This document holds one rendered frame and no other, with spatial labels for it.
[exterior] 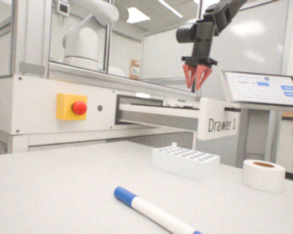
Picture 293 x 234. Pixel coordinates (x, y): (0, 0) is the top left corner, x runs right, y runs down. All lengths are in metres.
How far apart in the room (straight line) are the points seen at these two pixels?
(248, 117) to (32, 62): 1.35
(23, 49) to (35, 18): 0.08
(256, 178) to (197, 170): 0.10
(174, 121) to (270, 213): 0.34
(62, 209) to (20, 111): 0.34
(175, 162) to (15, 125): 0.39
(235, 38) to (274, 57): 0.47
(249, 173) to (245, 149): 1.16
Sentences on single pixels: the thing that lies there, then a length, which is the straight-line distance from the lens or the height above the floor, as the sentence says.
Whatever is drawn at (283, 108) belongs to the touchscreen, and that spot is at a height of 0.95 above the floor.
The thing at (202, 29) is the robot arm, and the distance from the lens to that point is 0.70.
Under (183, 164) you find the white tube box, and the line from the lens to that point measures 0.43.
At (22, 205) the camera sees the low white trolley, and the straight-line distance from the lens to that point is 0.31.
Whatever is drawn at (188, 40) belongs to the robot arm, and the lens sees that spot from 0.73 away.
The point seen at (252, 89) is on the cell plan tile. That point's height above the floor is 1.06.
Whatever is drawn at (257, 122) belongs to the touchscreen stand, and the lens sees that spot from 1.60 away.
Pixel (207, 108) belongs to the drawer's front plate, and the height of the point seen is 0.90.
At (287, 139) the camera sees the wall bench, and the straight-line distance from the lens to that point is 3.62.
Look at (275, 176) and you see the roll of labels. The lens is 0.44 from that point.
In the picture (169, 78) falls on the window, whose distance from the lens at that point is 1.03.
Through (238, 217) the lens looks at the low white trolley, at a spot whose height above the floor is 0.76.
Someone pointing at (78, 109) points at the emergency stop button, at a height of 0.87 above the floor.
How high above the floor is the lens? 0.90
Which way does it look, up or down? 3 degrees down
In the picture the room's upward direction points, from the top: 5 degrees clockwise
